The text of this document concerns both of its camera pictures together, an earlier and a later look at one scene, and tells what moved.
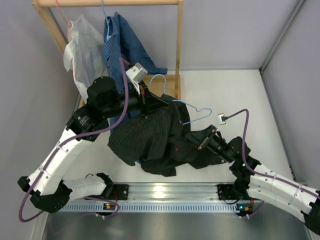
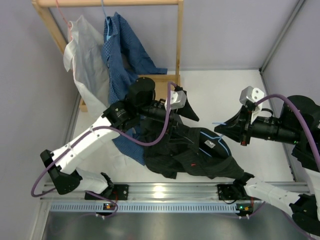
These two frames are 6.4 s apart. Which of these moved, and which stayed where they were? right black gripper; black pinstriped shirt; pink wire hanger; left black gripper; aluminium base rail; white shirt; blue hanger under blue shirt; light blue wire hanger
Moved: right black gripper; left black gripper; light blue wire hanger; black pinstriped shirt
Stayed: pink wire hanger; aluminium base rail; white shirt; blue hanger under blue shirt
